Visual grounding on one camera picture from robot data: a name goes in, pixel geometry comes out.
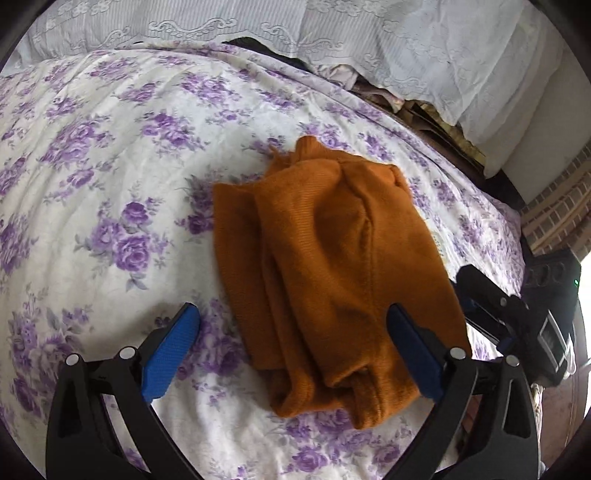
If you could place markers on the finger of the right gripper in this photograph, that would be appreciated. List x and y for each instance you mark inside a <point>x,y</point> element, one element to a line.
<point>494,329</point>
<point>508,308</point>

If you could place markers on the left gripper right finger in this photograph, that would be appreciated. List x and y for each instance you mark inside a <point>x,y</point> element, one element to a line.
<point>503,442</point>

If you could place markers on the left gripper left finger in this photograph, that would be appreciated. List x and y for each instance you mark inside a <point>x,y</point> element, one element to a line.
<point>81,442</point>

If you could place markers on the orange knitted cat cardigan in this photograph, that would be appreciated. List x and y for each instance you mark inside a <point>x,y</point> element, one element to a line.
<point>311,257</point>

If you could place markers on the white lace cover cloth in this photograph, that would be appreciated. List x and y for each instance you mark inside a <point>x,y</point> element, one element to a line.
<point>483,65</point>

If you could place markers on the purple floral bed sheet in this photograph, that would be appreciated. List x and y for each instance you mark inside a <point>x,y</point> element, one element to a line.
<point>107,165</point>

